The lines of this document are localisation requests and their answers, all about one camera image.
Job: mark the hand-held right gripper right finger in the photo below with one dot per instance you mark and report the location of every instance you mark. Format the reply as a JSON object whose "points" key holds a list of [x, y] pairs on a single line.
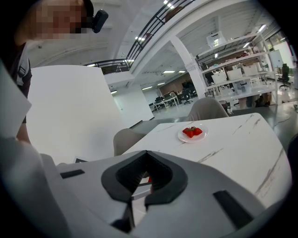
{"points": [[186, 204]]}

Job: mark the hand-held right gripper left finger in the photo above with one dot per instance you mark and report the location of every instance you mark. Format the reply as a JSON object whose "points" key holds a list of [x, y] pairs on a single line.
{"points": [[88, 186]]}

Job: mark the red strawberry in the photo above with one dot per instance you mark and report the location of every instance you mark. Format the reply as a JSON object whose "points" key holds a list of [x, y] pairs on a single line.
{"points": [[198, 131], [190, 134], [185, 130], [150, 179]]}

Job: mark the white round plate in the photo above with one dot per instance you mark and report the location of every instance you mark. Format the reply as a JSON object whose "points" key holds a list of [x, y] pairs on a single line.
{"points": [[184, 139]]}

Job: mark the beige shell chair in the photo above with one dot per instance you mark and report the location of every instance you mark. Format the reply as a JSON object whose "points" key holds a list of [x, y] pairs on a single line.
{"points": [[207, 110], [126, 141]]}

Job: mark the large white board panel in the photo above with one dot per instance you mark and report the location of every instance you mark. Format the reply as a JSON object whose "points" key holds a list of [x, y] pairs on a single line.
{"points": [[74, 111]]}

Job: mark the row of office desks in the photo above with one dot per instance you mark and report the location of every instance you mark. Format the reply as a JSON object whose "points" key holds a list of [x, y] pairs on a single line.
{"points": [[165, 101]]}

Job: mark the black office chair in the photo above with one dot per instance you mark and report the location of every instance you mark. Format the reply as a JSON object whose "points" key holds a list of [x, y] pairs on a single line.
{"points": [[285, 76], [187, 94]]}

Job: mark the clear plastic storage box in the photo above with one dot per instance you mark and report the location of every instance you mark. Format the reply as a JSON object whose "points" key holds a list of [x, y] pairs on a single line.
{"points": [[215, 40], [242, 87]]}

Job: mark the white storage bin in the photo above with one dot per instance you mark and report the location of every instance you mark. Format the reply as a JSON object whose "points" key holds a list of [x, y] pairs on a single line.
{"points": [[219, 77], [250, 69], [234, 74]]}

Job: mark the person's dark-clothed torso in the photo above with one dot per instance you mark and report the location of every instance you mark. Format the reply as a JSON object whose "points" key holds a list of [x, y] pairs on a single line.
{"points": [[22, 69]]}

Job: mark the white metal shelving rack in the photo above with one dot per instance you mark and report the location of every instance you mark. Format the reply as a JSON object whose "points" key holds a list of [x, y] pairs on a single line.
{"points": [[244, 80]]}

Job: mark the black balcony railing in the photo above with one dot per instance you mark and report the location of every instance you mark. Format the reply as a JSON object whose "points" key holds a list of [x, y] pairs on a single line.
{"points": [[149, 31]]}

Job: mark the person's head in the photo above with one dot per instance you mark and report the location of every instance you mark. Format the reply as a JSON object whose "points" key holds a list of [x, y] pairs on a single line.
{"points": [[53, 21]]}

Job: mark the standing whiteboard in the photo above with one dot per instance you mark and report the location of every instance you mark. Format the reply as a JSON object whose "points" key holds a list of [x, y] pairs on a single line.
{"points": [[276, 58]]}

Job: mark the black head-worn camera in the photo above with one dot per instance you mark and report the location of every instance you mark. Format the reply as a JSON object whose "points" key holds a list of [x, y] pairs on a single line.
{"points": [[100, 20]]}

